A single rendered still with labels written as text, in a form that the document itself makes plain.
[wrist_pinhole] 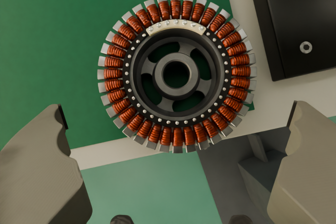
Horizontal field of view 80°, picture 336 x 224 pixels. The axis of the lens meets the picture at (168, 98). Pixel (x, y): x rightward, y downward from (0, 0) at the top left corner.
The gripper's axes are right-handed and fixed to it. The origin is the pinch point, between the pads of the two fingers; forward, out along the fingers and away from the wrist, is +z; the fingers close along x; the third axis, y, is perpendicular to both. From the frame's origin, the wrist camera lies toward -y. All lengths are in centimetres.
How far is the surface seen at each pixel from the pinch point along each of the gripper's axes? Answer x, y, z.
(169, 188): -2, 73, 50
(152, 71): -1.8, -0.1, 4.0
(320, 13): 11.1, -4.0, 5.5
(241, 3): 6.0, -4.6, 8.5
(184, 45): 0.8, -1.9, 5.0
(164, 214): -4, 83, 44
